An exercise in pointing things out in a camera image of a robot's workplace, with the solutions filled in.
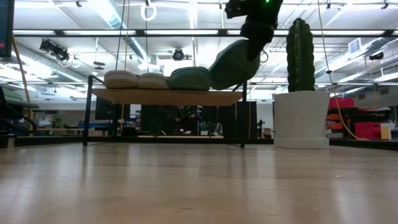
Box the white air vent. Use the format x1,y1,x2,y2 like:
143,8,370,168
348,37,363,55

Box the white and yellow container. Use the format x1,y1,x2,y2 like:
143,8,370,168
380,123,396,141

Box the computer monitor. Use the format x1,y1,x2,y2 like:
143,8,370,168
0,0,16,58

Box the small black tripod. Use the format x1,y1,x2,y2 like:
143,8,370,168
256,119,266,139

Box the white plant pot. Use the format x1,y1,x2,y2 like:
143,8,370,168
273,90,331,150

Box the grey rubber slide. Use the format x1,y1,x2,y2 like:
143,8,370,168
137,72,171,90
103,70,140,90

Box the wooden shelf black frame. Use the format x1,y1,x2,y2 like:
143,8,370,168
82,74,249,149

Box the teal rubber slide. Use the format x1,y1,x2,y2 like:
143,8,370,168
169,66,213,91
208,39,261,91

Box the black table frame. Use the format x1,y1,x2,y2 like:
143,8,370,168
0,134,398,151

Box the hanging yellow cable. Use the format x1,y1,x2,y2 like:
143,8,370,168
317,0,361,141

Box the red storage bin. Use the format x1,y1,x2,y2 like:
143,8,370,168
328,97,356,110

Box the green cactus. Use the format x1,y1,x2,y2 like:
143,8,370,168
285,17,317,93

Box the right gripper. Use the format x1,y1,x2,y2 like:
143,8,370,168
224,0,284,62

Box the red crates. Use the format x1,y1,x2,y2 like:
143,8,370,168
353,121,384,141

